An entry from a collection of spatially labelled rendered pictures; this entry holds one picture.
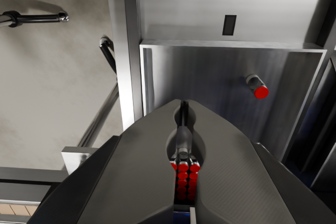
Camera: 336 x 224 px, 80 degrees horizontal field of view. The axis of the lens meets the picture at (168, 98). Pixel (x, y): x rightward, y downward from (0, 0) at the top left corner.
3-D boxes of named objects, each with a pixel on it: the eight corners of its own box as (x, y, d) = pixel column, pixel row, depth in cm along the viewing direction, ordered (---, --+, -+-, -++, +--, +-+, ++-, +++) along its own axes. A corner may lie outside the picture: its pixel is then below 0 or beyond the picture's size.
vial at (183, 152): (188, 155, 44) (188, 172, 40) (177, 154, 44) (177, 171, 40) (188, 147, 43) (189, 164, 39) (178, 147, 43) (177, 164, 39)
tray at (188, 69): (259, 186, 48) (265, 200, 45) (150, 180, 49) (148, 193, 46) (313, 43, 31) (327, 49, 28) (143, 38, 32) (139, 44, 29)
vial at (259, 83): (257, 86, 35) (266, 98, 31) (244, 85, 35) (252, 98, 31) (260, 74, 34) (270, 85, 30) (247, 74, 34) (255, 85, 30)
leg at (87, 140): (133, 82, 126) (80, 195, 60) (118, 82, 126) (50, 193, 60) (132, 69, 122) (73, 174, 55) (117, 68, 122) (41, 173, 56)
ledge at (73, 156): (125, 187, 54) (123, 194, 52) (77, 184, 54) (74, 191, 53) (119, 148, 47) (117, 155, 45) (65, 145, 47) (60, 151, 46)
